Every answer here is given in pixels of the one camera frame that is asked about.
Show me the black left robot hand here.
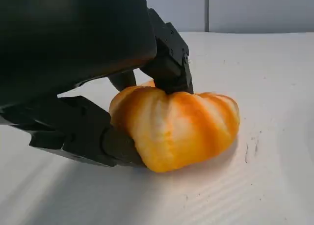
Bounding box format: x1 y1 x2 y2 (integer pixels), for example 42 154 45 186
0 0 195 168

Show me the orange and white bread roll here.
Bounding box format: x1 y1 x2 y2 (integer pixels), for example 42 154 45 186
108 79 241 174

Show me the grey partition wall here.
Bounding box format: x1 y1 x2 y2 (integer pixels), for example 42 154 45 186
141 0 314 35

